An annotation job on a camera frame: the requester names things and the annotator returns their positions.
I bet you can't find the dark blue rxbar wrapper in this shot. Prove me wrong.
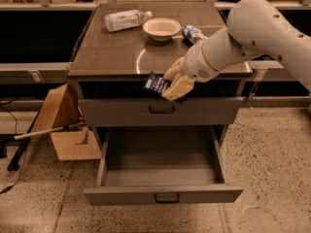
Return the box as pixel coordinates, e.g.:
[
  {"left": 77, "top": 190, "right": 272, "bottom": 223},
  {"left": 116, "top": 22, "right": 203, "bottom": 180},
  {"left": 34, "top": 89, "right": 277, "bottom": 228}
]
[{"left": 144, "top": 72, "right": 185, "bottom": 104}]

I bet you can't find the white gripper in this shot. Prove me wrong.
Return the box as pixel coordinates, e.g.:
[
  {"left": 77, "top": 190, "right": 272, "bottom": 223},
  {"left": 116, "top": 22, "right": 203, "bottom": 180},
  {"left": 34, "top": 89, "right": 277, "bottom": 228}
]
[{"left": 161, "top": 41, "right": 221, "bottom": 101}]

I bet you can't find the grey metal drawer cabinet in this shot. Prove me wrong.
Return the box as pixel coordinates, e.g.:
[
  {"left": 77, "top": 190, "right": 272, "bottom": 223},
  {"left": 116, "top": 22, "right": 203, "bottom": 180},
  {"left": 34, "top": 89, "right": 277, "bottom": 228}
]
[{"left": 69, "top": 2, "right": 253, "bottom": 143}]

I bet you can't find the open grey middle drawer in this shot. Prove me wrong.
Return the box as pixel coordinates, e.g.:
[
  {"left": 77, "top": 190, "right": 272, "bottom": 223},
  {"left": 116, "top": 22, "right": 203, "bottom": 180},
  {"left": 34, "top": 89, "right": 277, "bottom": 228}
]
[{"left": 84, "top": 126, "right": 243, "bottom": 206}]

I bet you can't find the crushed blue silver can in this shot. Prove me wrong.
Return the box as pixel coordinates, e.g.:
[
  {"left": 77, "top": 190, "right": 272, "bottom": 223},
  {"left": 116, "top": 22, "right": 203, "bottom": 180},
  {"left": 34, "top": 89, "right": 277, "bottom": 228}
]
[{"left": 182, "top": 24, "right": 209, "bottom": 45}]

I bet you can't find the clear plastic water bottle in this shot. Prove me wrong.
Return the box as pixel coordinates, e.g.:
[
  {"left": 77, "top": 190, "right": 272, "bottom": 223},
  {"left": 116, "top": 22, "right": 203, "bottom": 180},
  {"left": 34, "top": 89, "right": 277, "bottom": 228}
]
[{"left": 104, "top": 10, "right": 153, "bottom": 32}]

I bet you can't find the grey metal railing frame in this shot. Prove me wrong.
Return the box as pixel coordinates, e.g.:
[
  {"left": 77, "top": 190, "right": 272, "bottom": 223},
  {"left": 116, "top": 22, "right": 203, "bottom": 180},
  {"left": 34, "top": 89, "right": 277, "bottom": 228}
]
[{"left": 0, "top": 0, "right": 311, "bottom": 85}]

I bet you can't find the white and black pole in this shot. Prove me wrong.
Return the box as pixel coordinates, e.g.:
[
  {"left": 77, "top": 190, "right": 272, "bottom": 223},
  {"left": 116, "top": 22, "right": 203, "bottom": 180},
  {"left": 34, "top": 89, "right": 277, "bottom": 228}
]
[{"left": 0, "top": 122, "right": 86, "bottom": 145}]

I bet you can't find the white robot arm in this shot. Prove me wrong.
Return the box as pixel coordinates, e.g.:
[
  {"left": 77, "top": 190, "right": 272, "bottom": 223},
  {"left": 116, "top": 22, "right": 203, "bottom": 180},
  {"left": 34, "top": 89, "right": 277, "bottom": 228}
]
[{"left": 162, "top": 0, "right": 311, "bottom": 101}]

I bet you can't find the black cable on floor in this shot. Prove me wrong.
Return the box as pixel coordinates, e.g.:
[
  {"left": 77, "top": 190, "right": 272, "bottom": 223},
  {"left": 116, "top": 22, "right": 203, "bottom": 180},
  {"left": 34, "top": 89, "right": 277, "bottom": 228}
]
[{"left": 0, "top": 97, "right": 27, "bottom": 196}]

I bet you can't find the closed grey upper drawer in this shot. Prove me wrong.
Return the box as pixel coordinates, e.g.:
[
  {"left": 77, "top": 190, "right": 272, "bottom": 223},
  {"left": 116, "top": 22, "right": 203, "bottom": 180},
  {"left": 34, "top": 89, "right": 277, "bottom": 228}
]
[{"left": 79, "top": 97, "right": 246, "bottom": 127}]

